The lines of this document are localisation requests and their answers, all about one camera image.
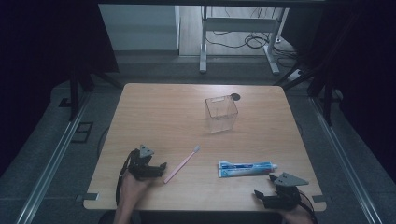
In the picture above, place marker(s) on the person's left hand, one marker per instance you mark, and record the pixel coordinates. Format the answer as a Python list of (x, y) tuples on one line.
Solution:
[(132, 186)]

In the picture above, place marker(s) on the white metal desk frame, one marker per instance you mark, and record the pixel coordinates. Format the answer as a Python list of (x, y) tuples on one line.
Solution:
[(239, 24)]

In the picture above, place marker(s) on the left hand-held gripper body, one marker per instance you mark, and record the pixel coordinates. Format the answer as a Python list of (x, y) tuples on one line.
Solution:
[(140, 165)]

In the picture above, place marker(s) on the dark curtain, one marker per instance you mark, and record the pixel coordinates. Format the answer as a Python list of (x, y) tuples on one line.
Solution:
[(364, 62), (46, 46)]

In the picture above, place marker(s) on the black floor socket frame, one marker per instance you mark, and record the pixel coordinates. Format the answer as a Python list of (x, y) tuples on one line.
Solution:
[(82, 132)]

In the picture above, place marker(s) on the person's right hand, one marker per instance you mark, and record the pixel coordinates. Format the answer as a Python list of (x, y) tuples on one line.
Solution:
[(297, 217)]

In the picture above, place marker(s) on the blue and white toothpaste tube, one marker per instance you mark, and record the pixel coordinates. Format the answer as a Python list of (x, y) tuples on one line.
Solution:
[(246, 168)]

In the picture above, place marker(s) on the black metal stand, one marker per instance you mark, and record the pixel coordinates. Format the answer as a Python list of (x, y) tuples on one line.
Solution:
[(74, 96), (327, 102)]

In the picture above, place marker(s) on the metal floor rail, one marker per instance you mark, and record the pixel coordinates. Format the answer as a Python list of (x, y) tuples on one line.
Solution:
[(342, 155), (53, 165)]

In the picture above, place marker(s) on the white power strip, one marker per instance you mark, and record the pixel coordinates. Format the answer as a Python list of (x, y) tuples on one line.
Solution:
[(295, 75)]

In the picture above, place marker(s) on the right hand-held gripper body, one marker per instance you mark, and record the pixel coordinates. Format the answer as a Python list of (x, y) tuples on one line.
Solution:
[(285, 197)]

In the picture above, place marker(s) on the pink toothbrush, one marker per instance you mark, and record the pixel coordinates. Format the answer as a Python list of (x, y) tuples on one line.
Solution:
[(182, 164)]

